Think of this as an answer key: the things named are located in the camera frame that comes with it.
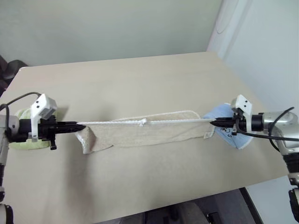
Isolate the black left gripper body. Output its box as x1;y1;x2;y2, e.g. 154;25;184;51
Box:
37;115;59;151

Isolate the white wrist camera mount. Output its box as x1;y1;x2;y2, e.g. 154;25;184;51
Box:
231;94;253;132
29;93;58;142

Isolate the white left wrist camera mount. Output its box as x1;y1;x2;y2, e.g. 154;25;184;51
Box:
29;93;58;142

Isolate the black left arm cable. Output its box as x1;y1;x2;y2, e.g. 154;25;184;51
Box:
0;92;42;122

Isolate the black table frame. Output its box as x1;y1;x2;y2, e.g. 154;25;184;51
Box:
238;186;266;224

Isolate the green folded towel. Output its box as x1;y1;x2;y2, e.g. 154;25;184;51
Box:
8;108;63;151

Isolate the beige towel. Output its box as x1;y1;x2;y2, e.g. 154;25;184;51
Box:
74;110;216;155

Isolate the blue folded towel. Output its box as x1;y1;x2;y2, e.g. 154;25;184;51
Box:
201;102;253;150

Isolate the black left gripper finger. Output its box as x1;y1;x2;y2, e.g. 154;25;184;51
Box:
57;120;86;129
57;127;85;136

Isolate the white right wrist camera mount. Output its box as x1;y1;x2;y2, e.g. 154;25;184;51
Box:
231;94;253;132

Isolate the black chair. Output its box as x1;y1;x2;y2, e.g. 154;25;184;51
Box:
0;54;29;94

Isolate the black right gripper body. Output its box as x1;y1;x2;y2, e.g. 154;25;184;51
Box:
229;111;251;139

